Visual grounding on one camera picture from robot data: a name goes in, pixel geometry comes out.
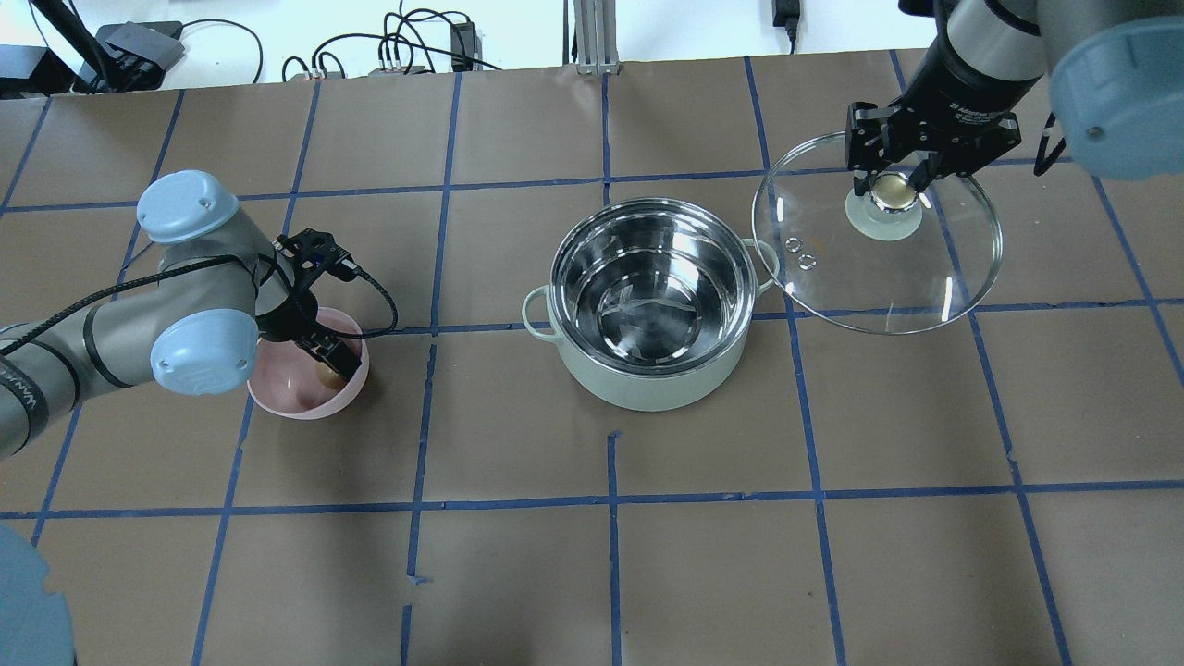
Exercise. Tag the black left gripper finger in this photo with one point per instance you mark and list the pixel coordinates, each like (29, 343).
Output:
(336, 355)

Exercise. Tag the pink bowl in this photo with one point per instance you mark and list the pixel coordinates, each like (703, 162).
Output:
(284, 381)

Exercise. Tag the aluminium frame post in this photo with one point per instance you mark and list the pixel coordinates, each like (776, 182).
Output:
(595, 37)

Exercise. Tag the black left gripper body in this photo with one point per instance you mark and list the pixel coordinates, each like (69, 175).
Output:
(280, 319)

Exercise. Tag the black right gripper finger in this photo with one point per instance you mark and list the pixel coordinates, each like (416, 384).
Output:
(863, 179)
(927, 172)

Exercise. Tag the beige egg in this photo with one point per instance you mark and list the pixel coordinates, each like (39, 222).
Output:
(329, 378)

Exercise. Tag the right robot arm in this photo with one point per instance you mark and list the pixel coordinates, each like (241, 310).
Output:
(1114, 84)

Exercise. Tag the brown paper table cover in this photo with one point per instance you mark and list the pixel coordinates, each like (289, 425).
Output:
(1003, 491)

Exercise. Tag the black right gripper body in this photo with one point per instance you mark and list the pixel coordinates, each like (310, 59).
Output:
(968, 95)

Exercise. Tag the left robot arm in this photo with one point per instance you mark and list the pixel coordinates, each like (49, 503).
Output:
(195, 326)

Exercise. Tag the glass pot lid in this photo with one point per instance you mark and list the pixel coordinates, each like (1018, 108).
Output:
(891, 261)

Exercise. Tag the mint green steel pot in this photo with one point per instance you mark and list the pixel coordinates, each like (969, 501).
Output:
(649, 302)

